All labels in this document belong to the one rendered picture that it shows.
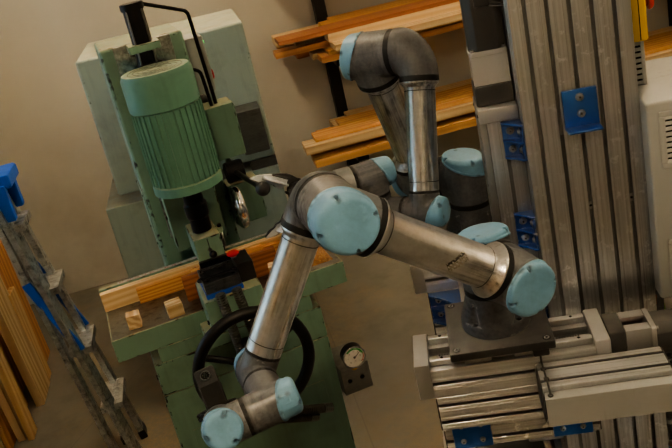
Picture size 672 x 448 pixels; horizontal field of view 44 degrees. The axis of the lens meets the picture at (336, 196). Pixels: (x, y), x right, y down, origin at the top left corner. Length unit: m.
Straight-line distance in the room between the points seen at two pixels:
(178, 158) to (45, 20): 2.51
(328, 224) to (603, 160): 0.73
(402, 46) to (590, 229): 0.61
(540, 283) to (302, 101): 3.03
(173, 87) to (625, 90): 1.01
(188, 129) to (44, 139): 2.60
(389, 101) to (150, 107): 0.59
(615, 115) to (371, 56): 0.58
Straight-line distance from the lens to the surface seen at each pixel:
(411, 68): 1.98
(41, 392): 3.86
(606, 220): 1.97
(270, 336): 1.66
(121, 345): 2.08
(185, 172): 2.03
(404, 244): 1.52
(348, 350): 2.15
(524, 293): 1.65
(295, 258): 1.61
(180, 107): 2.00
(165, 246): 2.36
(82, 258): 4.76
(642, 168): 1.95
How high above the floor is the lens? 1.80
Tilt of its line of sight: 21 degrees down
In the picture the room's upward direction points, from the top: 13 degrees counter-clockwise
